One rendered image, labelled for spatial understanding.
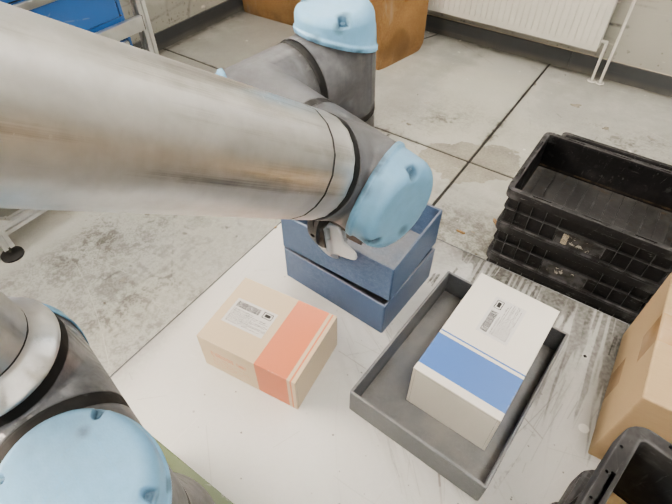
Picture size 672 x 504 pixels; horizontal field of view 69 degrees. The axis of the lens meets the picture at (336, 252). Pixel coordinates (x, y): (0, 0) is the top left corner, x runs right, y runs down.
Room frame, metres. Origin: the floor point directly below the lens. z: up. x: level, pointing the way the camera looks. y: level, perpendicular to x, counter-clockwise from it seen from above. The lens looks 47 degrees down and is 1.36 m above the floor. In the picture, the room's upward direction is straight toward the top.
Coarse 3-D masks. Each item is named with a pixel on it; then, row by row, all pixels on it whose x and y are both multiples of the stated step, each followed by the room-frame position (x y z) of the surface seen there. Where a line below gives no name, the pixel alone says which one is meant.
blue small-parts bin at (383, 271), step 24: (432, 216) 0.56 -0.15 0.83; (288, 240) 0.54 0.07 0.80; (312, 240) 0.51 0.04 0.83; (408, 240) 0.56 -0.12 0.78; (432, 240) 0.54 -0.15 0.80; (336, 264) 0.49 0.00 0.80; (360, 264) 0.46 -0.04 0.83; (384, 264) 0.44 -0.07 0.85; (408, 264) 0.47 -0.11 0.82; (384, 288) 0.44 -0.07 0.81
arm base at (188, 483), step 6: (180, 474) 0.19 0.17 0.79; (180, 480) 0.17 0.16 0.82; (186, 480) 0.18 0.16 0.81; (192, 480) 0.18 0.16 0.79; (186, 486) 0.17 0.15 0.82; (192, 486) 0.17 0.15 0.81; (198, 486) 0.18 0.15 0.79; (186, 492) 0.15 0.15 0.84; (192, 492) 0.16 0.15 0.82; (198, 492) 0.17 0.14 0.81; (204, 492) 0.17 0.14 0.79; (192, 498) 0.15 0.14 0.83; (198, 498) 0.16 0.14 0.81; (204, 498) 0.16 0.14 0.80; (210, 498) 0.17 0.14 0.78
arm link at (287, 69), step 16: (272, 48) 0.42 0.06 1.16; (288, 48) 0.42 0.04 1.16; (304, 48) 0.42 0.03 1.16; (240, 64) 0.40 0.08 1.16; (256, 64) 0.39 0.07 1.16; (272, 64) 0.40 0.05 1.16; (288, 64) 0.40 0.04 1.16; (304, 64) 0.41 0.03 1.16; (240, 80) 0.37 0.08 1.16; (256, 80) 0.37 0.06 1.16; (272, 80) 0.37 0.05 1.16; (288, 80) 0.37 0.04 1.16; (304, 80) 0.39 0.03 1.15; (320, 80) 0.40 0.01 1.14; (288, 96) 0.35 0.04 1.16; (304, 96) 0.35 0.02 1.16; (320, 96) 0.36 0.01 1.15
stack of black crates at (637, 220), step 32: (544, 160) 1.14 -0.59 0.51; (576, 160) 1.09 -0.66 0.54; (608, 160) 1.05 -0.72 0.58; (512, 192) 0.91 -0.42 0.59; (544, 192) 1.02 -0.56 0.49; (576, 192) 1.02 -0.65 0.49; (608, 192) 1.02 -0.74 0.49; (640, 192) 0.99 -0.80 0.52; (512, 224) 0.90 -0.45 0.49; (544, 224) 0.86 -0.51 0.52; (576, 224) 0.83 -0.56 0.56; (608, 224) 0.79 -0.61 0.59; (640, 224) 0.90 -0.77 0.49; (512, 256) 0.89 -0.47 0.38; (544, 256) 0.84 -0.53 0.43; (576, 256) 0.80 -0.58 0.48; (608, 256) 0.77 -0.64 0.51; (640, 256) 0.74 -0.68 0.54; (576, 288) 0.78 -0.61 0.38; (608, 288) 0.75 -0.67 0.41; (640, 288) 0.71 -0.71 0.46
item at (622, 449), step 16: (624, 432) 0.18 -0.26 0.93; (640, 432) 0.18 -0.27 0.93; (624, 448) 0.16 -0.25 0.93; (656, 448) 0.16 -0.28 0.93; (608, 464) 0.15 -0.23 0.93; (624, 464) 0.15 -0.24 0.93; (592, 480) 0.14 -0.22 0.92; (608, 480) 0.14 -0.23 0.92; (592, 496) 0.13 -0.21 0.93; (608, 496) 0.13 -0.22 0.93
